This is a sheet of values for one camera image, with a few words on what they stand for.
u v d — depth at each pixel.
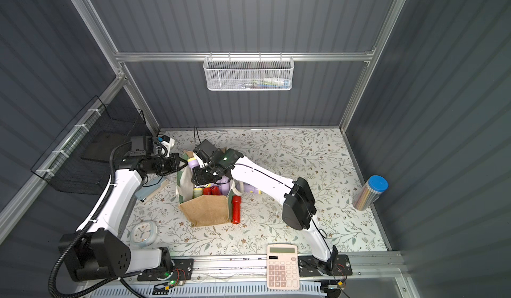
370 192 0.77
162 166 0.67
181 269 0.72
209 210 0.80
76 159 0.69
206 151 0.60
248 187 0.91
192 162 0.76
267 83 0.91
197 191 0.85
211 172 0.59
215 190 0.89
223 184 0.64
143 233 0.80
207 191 0.87
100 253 0.40
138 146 0.62
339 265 0.72
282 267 0.73
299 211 0.53
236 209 0.86
